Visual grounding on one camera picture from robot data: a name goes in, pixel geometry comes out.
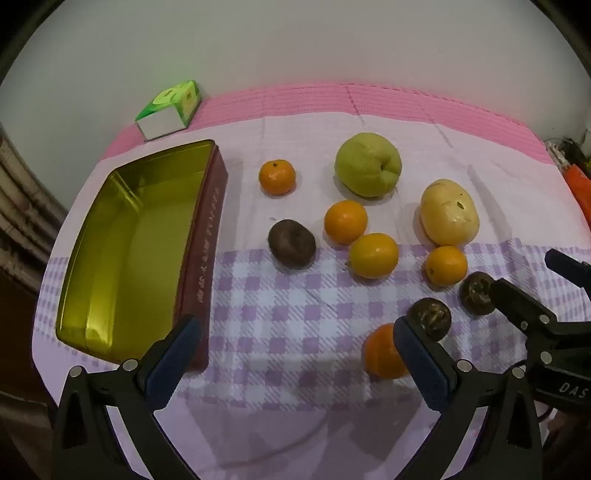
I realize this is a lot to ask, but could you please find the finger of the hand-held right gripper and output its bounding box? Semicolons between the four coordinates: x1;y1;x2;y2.
545;248;591;301
489;278;560;340

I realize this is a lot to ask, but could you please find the green tissue box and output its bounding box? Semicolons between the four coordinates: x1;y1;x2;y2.
135;80;203;141

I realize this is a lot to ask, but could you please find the small tangerine with stem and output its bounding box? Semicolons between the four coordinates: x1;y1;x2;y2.
259;159;296;196

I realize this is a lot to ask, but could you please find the small orange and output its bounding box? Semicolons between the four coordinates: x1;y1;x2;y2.
425;246;468;285

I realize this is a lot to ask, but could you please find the pink mat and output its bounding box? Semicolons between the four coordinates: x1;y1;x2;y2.
99;83;561;164

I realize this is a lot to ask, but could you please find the round orange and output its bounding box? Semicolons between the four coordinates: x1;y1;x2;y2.
324;200;369;246
362;323;409;380

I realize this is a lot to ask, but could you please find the large green pear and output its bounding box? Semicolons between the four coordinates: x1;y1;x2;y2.
335;132;402;199

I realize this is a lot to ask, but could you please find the dark dried mangosteen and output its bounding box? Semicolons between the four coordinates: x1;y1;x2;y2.
459;271;497;316
407;298;452;342

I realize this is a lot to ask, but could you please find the brown round fruit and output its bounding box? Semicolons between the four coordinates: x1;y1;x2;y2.
268;219;317;269

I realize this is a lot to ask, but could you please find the yellow potato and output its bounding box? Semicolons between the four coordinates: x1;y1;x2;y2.
420;179;480;247

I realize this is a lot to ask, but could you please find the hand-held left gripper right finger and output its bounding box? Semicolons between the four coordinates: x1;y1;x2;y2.
392;315;543;480

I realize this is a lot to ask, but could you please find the maroon and gold tin box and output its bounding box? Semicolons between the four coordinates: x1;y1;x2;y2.
55;139;230;374

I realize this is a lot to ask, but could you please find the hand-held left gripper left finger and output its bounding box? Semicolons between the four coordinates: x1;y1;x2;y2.
52;314;203;480

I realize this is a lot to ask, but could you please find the yellow-orange orange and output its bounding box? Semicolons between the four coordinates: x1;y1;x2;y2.
348;233;400;280

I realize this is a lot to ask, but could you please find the purple checked tablecloth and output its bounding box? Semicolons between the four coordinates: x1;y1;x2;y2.
31;110;591;480

